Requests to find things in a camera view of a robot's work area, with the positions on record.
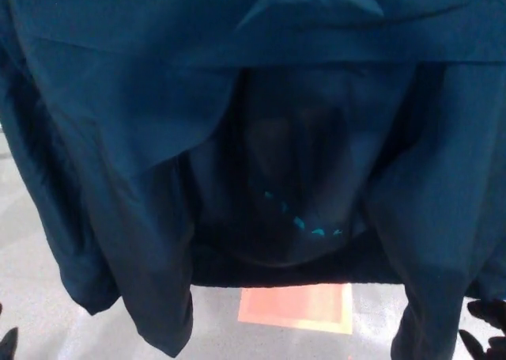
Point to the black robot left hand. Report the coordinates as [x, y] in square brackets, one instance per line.
[488, 312]

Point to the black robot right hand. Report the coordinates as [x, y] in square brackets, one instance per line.
[7, 353]

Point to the dark blue coat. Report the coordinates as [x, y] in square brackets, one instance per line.
[118, 118]

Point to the orange floor mat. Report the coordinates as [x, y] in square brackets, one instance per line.
[292, 306]

